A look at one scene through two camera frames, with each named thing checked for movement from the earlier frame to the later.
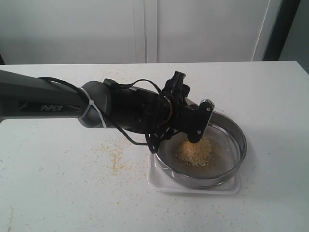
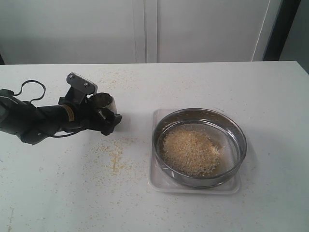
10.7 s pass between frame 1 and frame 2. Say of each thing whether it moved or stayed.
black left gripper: moved
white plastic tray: stayed
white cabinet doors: stayed
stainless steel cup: moved
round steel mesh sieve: stayed
